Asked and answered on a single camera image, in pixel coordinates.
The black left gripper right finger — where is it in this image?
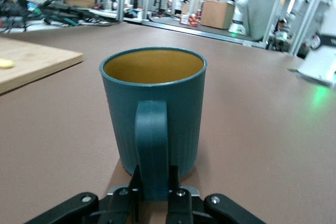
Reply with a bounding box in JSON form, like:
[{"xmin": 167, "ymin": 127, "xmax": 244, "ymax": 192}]
[{"xmin": 164, "ymin": 165, "xmax": 266, "ymax": 224}]

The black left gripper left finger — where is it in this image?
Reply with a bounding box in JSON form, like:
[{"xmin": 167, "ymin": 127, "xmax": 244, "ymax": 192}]
[{"xmin": 25, "ymin": 165, "xmax": 144, "ymax": 224}]

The teal cup yellow inside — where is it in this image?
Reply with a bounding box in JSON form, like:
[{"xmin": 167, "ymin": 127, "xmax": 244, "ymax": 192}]
[{"xmin": 99, "ymin": 47, "xmax": 208, "ymax": 203}]

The yellow plastic fork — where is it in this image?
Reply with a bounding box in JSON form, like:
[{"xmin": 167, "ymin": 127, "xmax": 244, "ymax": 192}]
[{"xmin": 0, "ymin": 58, "xmax": 15, "ymax": 70}]

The red printed box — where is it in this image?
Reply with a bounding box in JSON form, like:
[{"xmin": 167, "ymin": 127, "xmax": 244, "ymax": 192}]
[{"xmin": 179, "ymin": 13, "xmax": 203, "ymax": 27}]

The large cardboard box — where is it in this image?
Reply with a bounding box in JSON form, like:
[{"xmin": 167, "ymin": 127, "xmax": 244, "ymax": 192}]
[{"xmin": 200, "ymin": 0, "xmax": 235, "ymax": 30}]

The small cardboard box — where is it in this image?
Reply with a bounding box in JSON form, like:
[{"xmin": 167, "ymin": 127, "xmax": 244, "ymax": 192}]
[{"xmin": 64, "ymin": 0, "xmax": 97, "ymax": 8}]

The bamboo cutting board metal handle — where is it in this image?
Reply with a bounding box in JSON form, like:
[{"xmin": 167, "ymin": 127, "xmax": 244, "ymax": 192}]
[{"xmin": 0, "ymin": 36, "xmax": 85, "ymax": 95}]

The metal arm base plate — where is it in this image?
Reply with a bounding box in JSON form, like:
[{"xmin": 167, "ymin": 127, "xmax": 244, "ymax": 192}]
[{"xmin": 287, "ymin": 67, "xmax": 336, "ymax": 89}]

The slanted aluminium frame post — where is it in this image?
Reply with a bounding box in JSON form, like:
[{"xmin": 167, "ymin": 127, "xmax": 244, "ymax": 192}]
[{"xmin": 261, "ymin": 0, "xmax": 290, "ymax": 49}]

